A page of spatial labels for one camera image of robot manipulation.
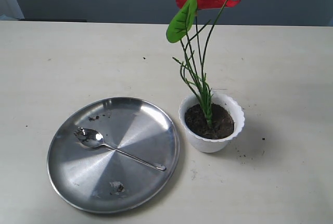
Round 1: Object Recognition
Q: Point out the red artificial anthurium flower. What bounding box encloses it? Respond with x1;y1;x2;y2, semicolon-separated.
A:
166;0;240;128

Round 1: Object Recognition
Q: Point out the stainless steel spork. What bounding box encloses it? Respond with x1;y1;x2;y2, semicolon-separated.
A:
74;127;167;171

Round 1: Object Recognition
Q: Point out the dark brown potting soil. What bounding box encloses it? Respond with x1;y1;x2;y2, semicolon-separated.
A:
185;104;234;140

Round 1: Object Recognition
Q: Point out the white plastic flower pot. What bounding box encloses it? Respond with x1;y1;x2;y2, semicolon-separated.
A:
178;92;245;153

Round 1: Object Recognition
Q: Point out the round stainless steel plate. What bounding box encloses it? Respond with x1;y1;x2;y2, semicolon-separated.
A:
47;97;180;214

